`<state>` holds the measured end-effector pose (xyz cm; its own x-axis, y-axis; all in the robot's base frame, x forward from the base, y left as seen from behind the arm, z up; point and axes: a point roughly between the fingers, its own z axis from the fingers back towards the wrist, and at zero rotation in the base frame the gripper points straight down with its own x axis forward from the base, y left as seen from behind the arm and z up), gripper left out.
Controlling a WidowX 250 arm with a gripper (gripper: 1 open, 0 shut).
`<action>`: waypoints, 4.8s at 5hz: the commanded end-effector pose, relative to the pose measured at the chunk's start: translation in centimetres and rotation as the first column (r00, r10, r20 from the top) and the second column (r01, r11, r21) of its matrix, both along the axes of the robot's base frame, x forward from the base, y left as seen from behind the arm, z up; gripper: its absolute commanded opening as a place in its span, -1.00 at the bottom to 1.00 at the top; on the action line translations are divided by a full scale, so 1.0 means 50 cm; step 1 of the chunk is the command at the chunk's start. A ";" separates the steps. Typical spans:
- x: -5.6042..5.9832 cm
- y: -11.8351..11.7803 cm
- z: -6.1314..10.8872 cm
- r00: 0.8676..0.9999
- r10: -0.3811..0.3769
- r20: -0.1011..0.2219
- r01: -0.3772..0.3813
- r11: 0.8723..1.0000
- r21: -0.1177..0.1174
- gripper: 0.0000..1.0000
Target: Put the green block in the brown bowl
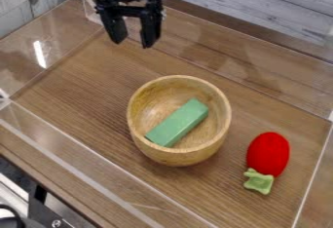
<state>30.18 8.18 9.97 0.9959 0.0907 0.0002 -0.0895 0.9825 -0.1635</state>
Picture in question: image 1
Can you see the clear acrylic tray wall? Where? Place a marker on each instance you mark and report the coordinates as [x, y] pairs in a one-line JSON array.
[[74, 145]]

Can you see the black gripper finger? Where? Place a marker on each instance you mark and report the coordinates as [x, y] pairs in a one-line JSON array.
[[151, 28], [114, 25]]

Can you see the clear acrylic corner bracket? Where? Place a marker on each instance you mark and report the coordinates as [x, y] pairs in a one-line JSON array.
[[90, 11]]

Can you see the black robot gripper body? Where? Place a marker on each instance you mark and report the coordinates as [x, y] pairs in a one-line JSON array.
[[115, 9]]

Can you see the red plush strawberry toy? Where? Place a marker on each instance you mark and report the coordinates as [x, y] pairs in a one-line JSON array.
[[266, 159]]

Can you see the black table leg bracket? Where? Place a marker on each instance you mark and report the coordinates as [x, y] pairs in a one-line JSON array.
[[40, 213]]

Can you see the green rectangular block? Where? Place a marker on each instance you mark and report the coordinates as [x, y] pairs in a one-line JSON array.
[[178, 123]]

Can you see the brown wooden bowl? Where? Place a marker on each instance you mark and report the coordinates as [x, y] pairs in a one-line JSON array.
[[151, 104]]

